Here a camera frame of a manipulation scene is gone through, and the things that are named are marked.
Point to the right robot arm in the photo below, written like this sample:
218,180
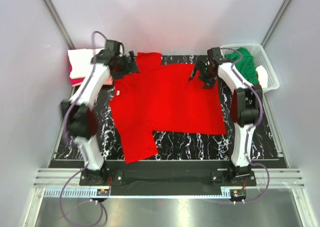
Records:
246,110

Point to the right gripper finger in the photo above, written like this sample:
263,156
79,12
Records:
197,68
208,84

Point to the green t-shirt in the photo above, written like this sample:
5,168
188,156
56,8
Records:
246,66

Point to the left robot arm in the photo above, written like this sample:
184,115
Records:
79,119

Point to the white cloth in basket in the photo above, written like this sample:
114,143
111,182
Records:
262,76

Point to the magenta folded t-shirt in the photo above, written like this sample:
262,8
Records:
76,80

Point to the aluminium frame rail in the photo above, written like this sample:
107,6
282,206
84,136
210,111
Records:
279,178

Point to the right small circuit board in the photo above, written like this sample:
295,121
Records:
239,193

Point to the small circuit board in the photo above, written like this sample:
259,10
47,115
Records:
103,192
239,193

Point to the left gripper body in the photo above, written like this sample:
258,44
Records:
123,65

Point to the left small circuit board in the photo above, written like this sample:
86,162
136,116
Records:
103,192

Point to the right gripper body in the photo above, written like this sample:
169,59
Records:
204,70

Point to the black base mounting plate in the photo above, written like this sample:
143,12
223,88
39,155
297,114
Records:
216,172

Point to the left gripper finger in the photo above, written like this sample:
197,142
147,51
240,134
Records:
131,69
131,56

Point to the white plastic basket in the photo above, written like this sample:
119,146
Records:
260,58

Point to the bright red t-shirt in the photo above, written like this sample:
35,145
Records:
162,98

